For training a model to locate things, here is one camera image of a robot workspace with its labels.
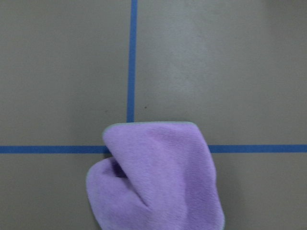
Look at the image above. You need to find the purple microfiber cloth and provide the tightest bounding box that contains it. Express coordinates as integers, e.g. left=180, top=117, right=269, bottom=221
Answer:
left=86, top=122, right=225, bottom=230

